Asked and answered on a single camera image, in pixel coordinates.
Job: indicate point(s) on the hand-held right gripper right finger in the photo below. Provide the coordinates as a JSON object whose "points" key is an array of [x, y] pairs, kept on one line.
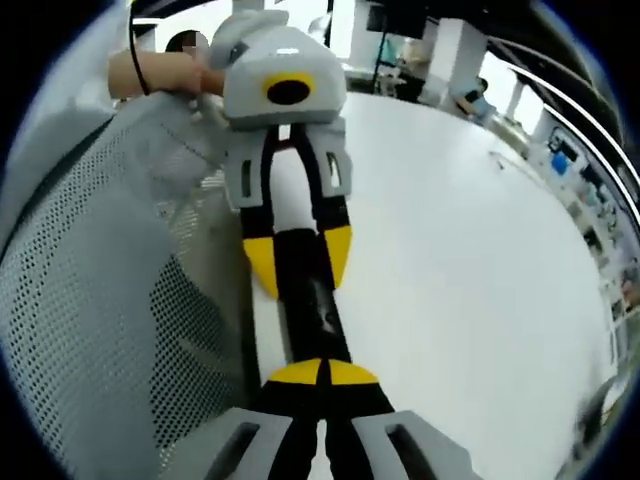
{"points": [[360, 400]]}

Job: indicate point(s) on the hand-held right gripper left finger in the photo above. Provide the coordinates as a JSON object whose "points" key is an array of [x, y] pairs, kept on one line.
{"points": [[287, 400]]}

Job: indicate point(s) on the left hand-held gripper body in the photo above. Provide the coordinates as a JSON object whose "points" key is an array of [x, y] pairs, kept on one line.
{"points": [[300, 60]]}

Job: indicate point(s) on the black remote control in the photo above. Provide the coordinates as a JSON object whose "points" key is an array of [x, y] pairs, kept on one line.
{"points": [[310, 280]]}

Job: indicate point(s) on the person's left hand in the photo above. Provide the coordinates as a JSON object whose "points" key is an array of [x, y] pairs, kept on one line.
{"points": [[210, 95]]}

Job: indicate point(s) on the black stand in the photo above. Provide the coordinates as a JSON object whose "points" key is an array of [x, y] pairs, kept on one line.
{"points": [[385, 55]]}

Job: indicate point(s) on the white mesh laundry bag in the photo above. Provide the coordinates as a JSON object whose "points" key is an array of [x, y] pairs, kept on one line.
{"points": [[75, 300]]}

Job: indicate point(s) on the blue water jug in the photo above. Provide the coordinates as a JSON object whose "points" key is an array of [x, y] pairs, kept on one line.
{"points": [[560, 164]]}

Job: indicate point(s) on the white ceiling light strip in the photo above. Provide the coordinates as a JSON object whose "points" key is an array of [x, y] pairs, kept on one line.
{"points": [[575, 107]]}

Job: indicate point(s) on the black wall monitor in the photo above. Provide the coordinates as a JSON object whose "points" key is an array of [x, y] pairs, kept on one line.
{"points": [[382, 15]]}

